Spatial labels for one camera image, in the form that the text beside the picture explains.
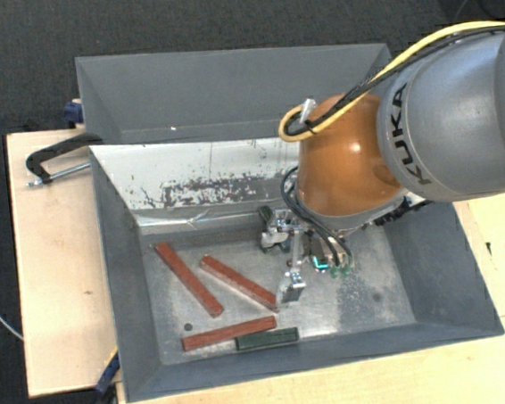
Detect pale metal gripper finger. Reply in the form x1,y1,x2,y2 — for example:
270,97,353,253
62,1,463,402
256,201,306,256
271,268,310,306

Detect grey metal bin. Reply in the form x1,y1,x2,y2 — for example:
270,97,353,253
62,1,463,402
74,15,505,404

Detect dark green flat block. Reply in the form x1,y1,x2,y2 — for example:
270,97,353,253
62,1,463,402
233,326,302,352

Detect pale wood flat board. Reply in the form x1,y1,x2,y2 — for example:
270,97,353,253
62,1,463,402
1,124,125,400

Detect red-brown flat block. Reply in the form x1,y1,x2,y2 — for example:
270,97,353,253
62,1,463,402
198,247,281,322
153,236,226,325
179,314,281,353

